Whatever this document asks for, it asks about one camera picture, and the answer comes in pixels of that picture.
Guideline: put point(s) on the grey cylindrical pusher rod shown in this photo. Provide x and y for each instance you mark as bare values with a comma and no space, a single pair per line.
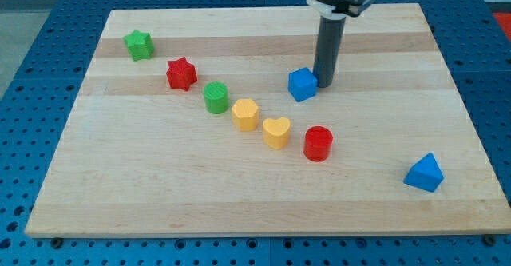
327,50

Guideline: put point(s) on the blue cube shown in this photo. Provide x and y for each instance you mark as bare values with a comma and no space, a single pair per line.
302,84

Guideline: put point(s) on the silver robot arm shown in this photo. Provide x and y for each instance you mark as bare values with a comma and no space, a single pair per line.
333,16

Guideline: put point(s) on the yellow hexagon block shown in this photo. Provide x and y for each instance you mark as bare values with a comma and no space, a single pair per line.
245,115

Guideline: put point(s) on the red cylinder block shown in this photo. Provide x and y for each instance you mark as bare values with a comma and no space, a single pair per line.
318,142

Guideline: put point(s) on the yellow heart block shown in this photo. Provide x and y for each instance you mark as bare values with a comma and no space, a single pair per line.
276,132

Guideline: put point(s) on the green cylinder block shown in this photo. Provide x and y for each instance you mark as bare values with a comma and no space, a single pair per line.
215,95

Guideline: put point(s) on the red star block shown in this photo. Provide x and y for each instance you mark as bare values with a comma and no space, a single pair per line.
181,74

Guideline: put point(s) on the blue triangle block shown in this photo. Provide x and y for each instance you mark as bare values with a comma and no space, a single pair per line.
425,174

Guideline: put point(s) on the wooden board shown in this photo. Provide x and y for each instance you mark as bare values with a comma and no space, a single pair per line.
139,159

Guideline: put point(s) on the green star block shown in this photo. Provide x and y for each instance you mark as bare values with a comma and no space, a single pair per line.
139,45

